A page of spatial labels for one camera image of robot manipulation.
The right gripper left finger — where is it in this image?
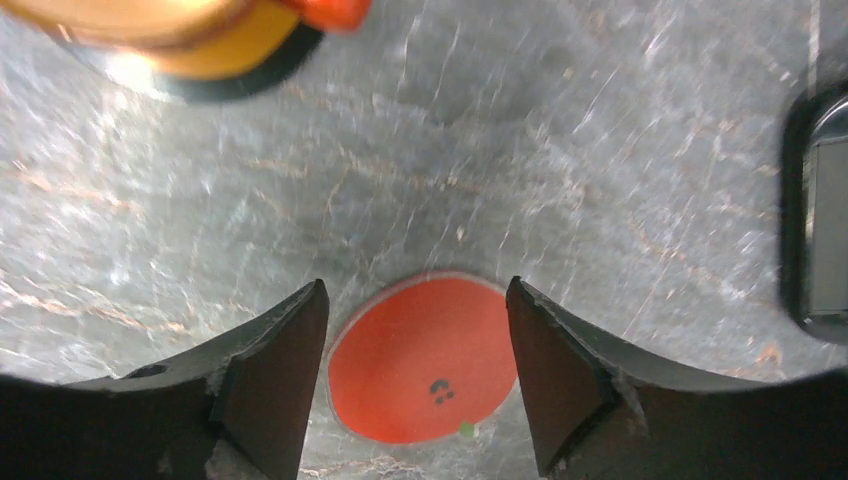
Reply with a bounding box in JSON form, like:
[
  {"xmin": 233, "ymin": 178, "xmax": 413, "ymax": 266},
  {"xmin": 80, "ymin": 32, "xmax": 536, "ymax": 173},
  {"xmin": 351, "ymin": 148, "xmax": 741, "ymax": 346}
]
[{"xmin": 1, "ymin": 280, "xmax": 329, "ymax": 479}]

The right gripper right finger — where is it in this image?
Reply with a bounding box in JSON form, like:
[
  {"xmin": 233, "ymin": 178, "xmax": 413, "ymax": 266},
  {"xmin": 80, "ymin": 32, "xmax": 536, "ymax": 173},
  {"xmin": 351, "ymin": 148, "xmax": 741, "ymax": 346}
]
[{"xmin": 506, "ymin": 278, "xmax": 847, "ymax": 479}]

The red round coaster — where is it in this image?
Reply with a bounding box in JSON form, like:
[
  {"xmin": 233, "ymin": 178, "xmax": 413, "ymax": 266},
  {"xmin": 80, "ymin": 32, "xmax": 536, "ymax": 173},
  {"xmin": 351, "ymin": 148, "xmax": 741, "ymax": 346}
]
[{"xmin": 328, "ymin": 271, "xmax": 517, "ymax": 445}]

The black yellow round coaster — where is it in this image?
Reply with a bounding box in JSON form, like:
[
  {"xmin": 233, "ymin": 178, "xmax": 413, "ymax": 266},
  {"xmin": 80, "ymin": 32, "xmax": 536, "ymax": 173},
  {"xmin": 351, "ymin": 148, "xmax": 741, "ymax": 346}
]
[{"xmin": 57, "ymin": 1, "xmax": 324, "ymax": 102}]

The black poker chip case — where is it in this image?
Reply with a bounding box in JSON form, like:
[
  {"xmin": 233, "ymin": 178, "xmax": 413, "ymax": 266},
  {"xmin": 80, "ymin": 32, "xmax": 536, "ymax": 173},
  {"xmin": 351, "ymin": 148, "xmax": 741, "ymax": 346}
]
[{"xmin": 779, "ymin": 80, "xmax": 847, "ymax": 345}]

